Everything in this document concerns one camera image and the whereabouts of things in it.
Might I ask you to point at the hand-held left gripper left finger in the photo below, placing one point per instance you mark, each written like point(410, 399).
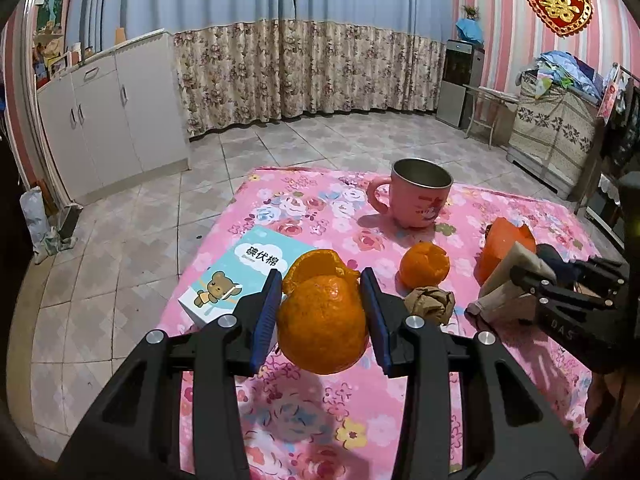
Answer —
point(265, 320)

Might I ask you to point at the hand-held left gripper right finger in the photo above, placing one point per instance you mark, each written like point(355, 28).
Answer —
point(375, 320)

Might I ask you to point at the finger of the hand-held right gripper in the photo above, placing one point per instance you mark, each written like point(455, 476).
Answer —
point(600, 272)
point(542, 288)

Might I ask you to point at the dark cloth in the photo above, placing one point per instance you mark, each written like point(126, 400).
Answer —
point(552, 260)

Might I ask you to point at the beige packet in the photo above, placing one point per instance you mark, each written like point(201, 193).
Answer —
point(502, 285)

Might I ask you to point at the large peeled orange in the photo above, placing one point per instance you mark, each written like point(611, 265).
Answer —
point(320, 325)

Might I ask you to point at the brown paper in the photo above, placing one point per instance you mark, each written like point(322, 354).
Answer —
point(430, 304)

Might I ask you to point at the orange peel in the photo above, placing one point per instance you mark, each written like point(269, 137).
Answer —
point(500, 247)

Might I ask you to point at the small orange tangerine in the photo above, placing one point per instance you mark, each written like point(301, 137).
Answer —
point(422, 266)

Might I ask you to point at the person's right forearm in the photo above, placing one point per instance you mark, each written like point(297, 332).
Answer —
point(607, 405)

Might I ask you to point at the light blue cardboard box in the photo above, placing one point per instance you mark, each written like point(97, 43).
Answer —
point(235, 270)

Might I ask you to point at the low cabinet with lace cloth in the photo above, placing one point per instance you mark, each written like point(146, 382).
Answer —
point(605, 195)

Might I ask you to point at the pink metal-lined cup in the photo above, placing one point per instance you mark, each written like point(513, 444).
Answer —
point(417, 195)

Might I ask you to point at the cloth-covered cabinet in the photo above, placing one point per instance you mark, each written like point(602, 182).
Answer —
point(550, 135)

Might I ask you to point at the row of hanging clothes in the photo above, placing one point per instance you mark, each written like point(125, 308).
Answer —
point(627, 125)

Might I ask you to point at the pink hanging paper tag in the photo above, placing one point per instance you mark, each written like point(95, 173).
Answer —
point(611, 95)

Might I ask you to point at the small folding table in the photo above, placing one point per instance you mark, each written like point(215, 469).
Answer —
point(492, 96)

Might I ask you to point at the pile of folded clothes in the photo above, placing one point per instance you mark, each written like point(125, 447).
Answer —
point(565, 72)

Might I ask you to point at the water dispenser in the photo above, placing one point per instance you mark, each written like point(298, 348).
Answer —
point(457, 85)

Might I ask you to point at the white plastic sack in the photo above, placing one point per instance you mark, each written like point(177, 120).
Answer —
point(32, 215)

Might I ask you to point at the white cabinet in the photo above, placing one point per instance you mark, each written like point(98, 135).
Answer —
point(120, 110)

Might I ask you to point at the blue cloth cover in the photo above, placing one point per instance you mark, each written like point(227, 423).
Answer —
point(470, 31)

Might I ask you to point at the small potted plant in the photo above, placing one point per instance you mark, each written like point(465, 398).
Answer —
point(470, 11)

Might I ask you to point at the blue floral-hem curtain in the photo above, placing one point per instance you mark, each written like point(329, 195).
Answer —
point(200, 35)
point(370, 25)

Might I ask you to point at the small orange box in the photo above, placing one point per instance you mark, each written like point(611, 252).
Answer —
point(119, 35)

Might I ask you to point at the red heart wall decoration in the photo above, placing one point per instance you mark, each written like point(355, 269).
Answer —
point(557, 0)

